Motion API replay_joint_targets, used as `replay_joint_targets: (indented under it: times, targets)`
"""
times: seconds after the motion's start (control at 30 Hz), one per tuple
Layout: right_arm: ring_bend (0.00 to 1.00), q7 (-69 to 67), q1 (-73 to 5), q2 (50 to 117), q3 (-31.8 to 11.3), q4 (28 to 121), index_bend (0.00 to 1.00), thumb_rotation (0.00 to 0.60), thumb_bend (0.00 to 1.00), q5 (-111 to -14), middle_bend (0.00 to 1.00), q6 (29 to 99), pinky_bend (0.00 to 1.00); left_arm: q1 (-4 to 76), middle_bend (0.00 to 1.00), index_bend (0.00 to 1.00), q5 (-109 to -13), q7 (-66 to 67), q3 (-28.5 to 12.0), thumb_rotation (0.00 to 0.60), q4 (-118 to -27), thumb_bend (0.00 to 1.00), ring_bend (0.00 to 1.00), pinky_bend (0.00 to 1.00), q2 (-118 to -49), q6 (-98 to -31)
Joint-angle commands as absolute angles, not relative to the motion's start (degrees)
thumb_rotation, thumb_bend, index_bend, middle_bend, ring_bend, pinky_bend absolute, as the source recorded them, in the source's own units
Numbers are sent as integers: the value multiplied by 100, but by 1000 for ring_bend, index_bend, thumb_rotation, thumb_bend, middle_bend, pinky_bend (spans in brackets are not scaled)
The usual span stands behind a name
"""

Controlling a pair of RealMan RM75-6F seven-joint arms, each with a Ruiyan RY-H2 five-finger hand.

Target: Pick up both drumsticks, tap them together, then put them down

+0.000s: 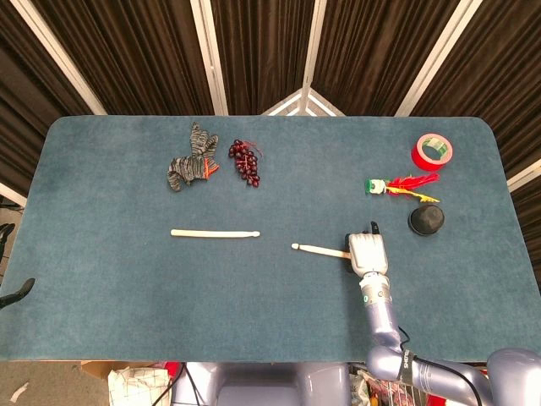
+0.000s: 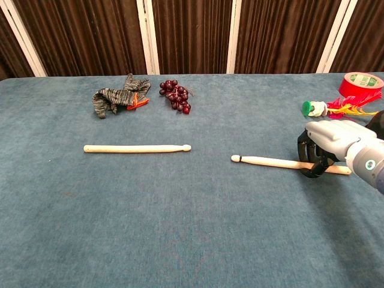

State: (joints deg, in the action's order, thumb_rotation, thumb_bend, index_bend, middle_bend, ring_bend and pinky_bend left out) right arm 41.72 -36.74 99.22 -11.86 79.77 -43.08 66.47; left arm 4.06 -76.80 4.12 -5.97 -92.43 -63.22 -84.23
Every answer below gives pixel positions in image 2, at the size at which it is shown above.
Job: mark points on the black dome object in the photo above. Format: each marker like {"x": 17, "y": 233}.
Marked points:
{"x": 378, "y": 124}

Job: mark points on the feather shuttlecock with green cap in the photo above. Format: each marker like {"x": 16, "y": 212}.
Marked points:
{"x": 318, "y": 108}

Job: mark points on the red tape roll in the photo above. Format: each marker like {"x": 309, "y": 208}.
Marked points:
{"x": 348, "y": 87}

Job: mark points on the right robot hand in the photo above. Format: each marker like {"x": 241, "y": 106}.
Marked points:
{"x": 330, "y": 135}

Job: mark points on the dark red grape bunch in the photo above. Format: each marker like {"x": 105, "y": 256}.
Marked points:
{"x": 177, "y": 96}

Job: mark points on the grey striped knit glove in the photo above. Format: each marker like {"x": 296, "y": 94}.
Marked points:
{"x": 120, "y": 96}

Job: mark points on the brown curtain panel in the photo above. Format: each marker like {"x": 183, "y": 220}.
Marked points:
{"x": 279, "y": 36}
{"x": 366, "y": 36}
{"x": 90, "y": 36}
{"x": 192, "y": 36}
{"x": 9, "y": 54}

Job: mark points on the plain wooden drumstick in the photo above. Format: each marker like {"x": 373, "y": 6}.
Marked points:
{"x": 135, "y": 148}

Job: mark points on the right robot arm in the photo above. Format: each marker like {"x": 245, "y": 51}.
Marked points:
{"x": 369, "y": 177}

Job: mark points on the blue table cloth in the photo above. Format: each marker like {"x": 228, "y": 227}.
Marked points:
{"x": 192, "y": 210}

